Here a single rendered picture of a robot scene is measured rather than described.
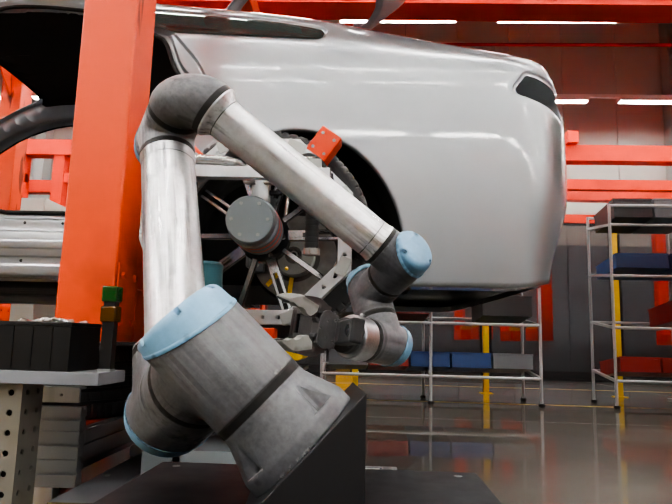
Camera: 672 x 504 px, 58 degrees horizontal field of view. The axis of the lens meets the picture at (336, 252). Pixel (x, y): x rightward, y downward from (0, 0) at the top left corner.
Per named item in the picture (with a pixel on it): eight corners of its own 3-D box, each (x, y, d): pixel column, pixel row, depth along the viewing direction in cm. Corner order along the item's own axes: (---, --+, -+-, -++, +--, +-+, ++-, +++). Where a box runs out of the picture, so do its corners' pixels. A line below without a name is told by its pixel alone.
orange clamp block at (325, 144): (325, 169, 184) (342, 146, 185) (323, 161, 177) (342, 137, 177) (306, 156, 185) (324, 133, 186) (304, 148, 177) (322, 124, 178)
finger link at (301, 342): (253, 354, 109) (292, 345, 116) (275, 358, 105) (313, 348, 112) (252, 337, 109) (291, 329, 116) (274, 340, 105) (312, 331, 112)
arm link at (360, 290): (396, 259, 137) (411, 307, 131) (369, 285, 145) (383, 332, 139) (361, 255, 132) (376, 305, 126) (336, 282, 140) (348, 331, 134)
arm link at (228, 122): (188, 38, 124) (444, 246, 127) (170, 84, 133) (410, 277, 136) (153, 57, 116) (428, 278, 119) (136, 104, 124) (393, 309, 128)
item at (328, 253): (314, 313, 230) (351, 238, 234) (313, 312, 222) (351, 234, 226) (239, 277, 232) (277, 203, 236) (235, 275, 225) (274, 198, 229)
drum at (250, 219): (283, 257, 180) (285, 210, 182) (274, 245, 159) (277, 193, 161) (236, 256, 180) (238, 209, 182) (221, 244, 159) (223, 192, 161)
